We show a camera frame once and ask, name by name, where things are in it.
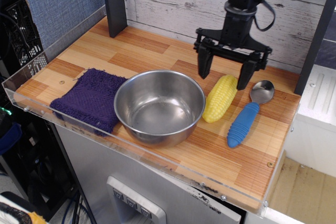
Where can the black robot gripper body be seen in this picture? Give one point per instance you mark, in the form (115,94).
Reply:
(233,41)

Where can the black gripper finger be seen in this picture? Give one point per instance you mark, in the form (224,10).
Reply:
(205,57)
(247,70)

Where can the yellow plastic corn cob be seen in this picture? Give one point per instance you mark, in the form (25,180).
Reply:
(220,98)

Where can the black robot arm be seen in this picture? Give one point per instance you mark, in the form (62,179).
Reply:
(234,41)

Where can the purple knitted towel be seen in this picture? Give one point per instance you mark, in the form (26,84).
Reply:
(91,100)

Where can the stainless steel bowl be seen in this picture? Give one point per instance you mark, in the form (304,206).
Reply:
(159,108)

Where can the white ridged side counter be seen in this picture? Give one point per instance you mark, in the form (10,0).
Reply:
(318,98)

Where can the clear acrylic table guard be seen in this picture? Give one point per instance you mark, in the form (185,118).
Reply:
(242,175)

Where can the silver toy appliance front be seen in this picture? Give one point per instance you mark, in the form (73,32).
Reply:
(136,187)

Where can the black plastic crate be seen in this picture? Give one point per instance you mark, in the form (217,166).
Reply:
(24,38)

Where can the blue handled metal spoon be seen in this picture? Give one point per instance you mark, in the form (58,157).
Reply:
(262,92)

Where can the dark grey right post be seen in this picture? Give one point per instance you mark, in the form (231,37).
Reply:
(318,37)

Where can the dark grey post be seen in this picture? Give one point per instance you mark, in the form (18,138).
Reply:
(318,37)
(116,16)

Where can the dark grey left post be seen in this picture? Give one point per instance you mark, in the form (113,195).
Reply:
(116,16)

